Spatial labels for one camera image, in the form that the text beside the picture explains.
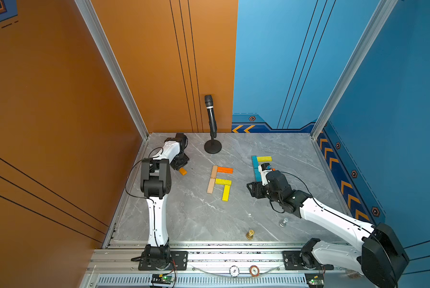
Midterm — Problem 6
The green circuit board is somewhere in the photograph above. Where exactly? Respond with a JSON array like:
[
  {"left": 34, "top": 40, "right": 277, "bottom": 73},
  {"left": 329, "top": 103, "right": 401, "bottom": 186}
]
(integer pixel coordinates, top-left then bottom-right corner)
[
  {"left": 305, "top": 274, "right": 325, "bottom": 288},
  {"left": 151, "top": 274, "right": 175, "bottom": 287}
]

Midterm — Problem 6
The yellow block diagonal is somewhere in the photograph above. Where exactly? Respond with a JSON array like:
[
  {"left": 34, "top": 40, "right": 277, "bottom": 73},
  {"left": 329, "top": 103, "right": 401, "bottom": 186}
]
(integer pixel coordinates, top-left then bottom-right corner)
[{"left": 216, "top": 178, "right": 232, "bottom": 186}]

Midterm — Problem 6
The right green circuit board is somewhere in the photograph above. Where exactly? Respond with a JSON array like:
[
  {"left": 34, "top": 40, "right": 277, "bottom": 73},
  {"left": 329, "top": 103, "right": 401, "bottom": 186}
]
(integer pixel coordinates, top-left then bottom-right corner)
[{"left": 305, "top": 274, "right": 325, "bottom": 288}]

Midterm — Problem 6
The teal block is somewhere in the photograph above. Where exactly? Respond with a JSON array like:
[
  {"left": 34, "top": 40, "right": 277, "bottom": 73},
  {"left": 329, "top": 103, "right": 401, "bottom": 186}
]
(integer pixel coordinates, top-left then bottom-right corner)
[
  {"left": 252, "top": 156, "right": 259, "bottom": 171},
  {"left": 254, "top": 168, "right": 262, "bottom": 182}
]

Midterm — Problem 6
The black microphone on stand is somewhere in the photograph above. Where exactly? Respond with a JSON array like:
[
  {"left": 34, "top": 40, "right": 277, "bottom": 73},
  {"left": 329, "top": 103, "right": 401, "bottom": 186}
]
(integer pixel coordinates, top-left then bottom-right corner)
[{"left": 204, "top": 95, "right": 222, "bottom": 154}]

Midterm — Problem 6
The brass cylinder weight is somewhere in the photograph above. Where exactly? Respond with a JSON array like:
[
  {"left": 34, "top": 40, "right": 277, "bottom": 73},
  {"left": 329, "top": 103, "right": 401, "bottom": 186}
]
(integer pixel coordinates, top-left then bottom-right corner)
[{"left": 246, "top": 229, "right": 254, "bottom": 240}]

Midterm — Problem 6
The white round disc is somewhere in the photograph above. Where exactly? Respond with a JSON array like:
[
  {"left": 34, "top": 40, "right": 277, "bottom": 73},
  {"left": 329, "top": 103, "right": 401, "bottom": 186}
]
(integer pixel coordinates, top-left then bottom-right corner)
[{"left": 229, "top": 265, "right": 240, "bottom": 277}]

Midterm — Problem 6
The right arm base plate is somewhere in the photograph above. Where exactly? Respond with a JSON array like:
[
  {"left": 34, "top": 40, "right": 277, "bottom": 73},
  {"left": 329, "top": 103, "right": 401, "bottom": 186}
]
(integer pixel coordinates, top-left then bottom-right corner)
[{"left": 282, "top": 250, "right": 334, "bottom": 271}]

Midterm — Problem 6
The left green circuit board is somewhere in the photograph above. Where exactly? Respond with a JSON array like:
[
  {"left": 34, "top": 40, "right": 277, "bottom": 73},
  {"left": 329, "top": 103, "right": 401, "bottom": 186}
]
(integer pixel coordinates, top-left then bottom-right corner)
[{"left": 151, "top": 274, "right": 175, "bottom": 287}]

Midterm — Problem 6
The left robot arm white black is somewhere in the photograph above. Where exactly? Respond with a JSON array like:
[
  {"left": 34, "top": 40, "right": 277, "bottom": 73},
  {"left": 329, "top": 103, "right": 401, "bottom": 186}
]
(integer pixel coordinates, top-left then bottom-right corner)
[{"left": 140, "top": 133, "right": 188, "bottom": 270}]

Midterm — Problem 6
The yellow block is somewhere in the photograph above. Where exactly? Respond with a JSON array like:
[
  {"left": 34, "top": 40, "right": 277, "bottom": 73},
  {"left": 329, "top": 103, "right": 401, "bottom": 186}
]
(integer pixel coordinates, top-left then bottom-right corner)
[
  {"left": 222, "top": 185, "right": 230, "bottom": 202},
  {"left": 256, "top": 156, "right": 272, "bottom": 162}
]

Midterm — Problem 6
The tan block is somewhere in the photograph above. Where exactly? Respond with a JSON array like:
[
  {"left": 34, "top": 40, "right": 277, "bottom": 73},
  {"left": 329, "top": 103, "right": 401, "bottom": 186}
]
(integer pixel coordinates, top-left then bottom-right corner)
[
  {"left": 211, "top": 166, "right": 218, "bottom": 179},
  {"left": 206, "top": 178, "right": 216, "bottom": 194}
]

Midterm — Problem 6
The copper round disc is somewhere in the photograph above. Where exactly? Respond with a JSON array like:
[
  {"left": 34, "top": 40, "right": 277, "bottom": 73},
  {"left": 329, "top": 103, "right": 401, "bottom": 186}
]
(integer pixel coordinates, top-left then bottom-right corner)
[{"left": 249, "top": 265, "right": 260, "bottom": 277}]

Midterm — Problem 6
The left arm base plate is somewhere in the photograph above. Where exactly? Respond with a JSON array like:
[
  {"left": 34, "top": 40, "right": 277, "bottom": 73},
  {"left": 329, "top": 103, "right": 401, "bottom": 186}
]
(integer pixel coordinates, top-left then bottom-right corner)
[{"left": 138, "top": 250, "right": 188, "bottom": 271}]

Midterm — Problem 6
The aluminium front rail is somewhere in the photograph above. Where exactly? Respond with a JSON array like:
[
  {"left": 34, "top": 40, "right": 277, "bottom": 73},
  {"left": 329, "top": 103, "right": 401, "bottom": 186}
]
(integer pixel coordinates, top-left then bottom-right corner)
[{"left": 86, "top": 241, "right": 362, "bottom": 274}]

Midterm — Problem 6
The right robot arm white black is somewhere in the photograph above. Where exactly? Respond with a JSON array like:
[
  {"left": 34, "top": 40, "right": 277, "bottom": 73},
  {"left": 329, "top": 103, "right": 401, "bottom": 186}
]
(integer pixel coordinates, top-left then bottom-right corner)
[{"left": 246, "top": 180, "right": 410, "bottom": 288}]

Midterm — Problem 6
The silver cylinder weight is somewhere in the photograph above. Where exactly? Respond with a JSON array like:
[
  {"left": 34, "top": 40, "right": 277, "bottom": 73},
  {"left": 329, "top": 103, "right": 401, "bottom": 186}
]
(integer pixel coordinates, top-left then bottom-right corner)
[{"left": 279, "top": 218, "right": 289, "bottom": 228}]

